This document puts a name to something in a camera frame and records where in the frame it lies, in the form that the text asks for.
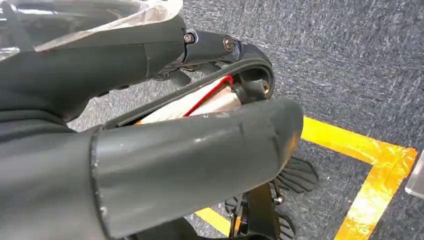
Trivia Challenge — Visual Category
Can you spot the yellow floor tape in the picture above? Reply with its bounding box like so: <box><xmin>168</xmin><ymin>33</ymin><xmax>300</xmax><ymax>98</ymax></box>
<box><xmin>193</xmin><ymin>115</ymin><xmax>419</xmax><ymax>240</ymax></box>

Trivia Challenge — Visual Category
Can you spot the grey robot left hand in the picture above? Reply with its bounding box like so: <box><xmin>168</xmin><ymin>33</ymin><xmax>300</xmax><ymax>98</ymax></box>
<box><xmin>0</xmin><ymin>0</ymin><xmax>305</xmax><ymax>240</ymax></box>

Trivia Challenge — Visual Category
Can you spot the black robot foot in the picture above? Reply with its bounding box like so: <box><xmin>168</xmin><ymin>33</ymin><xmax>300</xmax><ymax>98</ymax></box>
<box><xmin>223</xmin><ymin>156</ymin><xmax>320</xmax><ymax>240</ymax></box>

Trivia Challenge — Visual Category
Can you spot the steel floor socket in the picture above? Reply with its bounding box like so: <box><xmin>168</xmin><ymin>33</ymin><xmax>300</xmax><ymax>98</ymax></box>
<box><xmin>404</xmin><ymin>149</ymin><xmax>424</xmax><ymax>201</ymax></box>

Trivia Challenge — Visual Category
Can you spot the clear plastic film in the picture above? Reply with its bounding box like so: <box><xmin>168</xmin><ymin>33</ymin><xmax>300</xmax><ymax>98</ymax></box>
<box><xmin>0</xmin><ymin>0</ymin><xmax>184</xmax><ymax>54</ymax></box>

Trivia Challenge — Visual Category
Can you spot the white card with red edge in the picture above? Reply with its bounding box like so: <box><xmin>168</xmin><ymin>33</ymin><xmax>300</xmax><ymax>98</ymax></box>
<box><xmin>136</xmin><ymin>74</ymin><xmax>243</xmax><ymax>126</ymax></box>

